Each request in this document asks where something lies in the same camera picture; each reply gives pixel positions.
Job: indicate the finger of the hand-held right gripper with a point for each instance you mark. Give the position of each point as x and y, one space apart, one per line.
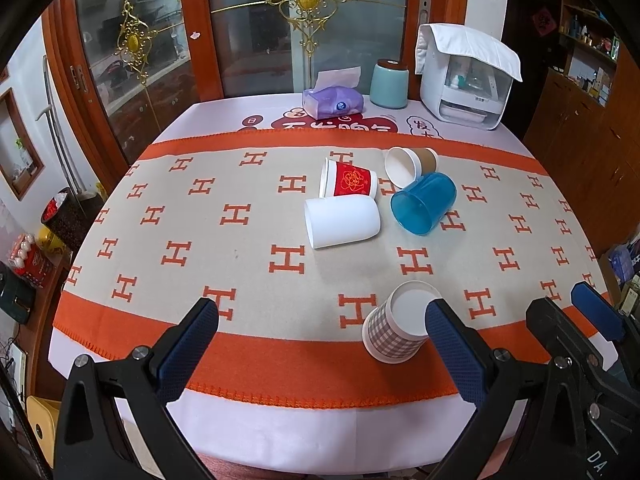
552 325
597 312

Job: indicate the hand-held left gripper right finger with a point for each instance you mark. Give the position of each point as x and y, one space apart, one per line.
455 352

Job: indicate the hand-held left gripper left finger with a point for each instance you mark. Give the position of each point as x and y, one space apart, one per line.
187 345

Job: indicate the checked paper cup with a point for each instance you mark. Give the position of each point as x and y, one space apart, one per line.
392 332

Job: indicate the blue transparent plastic cup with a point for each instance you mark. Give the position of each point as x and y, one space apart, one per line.
424 202

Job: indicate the white plastic cup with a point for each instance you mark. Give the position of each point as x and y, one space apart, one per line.
342 222

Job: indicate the brown paper cup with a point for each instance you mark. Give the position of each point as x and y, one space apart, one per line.
410 164

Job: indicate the red paper cup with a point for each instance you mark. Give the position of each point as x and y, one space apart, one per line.
350 182

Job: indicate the blue box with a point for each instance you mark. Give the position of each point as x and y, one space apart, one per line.
624 260

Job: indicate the orange patterned blanket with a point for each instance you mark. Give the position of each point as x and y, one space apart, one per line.
200 240

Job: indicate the white printed tablecloth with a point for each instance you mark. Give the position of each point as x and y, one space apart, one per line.
260 425

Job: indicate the wooden cabinet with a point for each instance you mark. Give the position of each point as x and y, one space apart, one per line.
575 155

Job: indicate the yellow stool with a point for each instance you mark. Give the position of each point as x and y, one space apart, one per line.
42 427

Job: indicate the dark patterned trash bin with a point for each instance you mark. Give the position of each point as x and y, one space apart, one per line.
70 220

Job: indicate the red box with white balls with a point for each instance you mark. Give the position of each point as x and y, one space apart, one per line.
27 260

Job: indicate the dark green appliance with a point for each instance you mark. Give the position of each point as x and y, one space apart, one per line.
12 297

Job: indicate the white countertop appliance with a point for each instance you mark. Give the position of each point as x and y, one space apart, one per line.
465 95

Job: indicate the white pole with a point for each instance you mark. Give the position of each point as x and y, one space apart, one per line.
59 130

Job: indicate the wooden shelf with bottles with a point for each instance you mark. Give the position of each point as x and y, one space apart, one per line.
592 55

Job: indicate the wooden framed window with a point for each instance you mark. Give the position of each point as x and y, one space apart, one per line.
17 145

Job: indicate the wooden glass door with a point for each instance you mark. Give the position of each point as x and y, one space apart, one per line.
270 60
135 85

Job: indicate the teal canister with brown lid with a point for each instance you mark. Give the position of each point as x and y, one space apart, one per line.
389 85

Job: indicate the purple tissue pack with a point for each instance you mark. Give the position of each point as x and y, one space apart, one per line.
334 101

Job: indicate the white folded cloth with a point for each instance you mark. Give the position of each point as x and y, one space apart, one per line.
472 45

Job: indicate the small gold door ornament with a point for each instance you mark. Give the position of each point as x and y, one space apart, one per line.
133 42

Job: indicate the red wall decoration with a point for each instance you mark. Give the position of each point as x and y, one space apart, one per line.
541 22

